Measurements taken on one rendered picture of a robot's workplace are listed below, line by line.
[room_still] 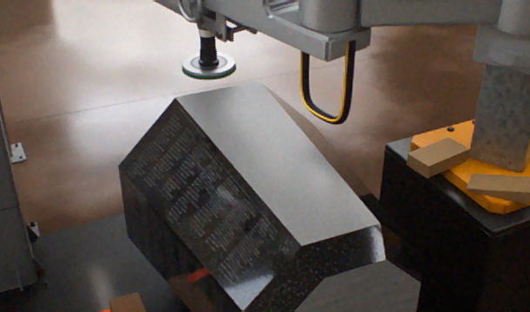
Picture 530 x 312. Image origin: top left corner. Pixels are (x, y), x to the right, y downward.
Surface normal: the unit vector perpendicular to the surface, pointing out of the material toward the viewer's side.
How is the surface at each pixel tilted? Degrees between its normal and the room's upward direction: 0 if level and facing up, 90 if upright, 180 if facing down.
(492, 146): 90
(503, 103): 90
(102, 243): 0
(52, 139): 0
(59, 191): 0
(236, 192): 45
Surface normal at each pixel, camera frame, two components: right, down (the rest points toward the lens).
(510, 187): -0.18, -0.87
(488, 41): -0.56, 0.44
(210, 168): -0.63, -0.44
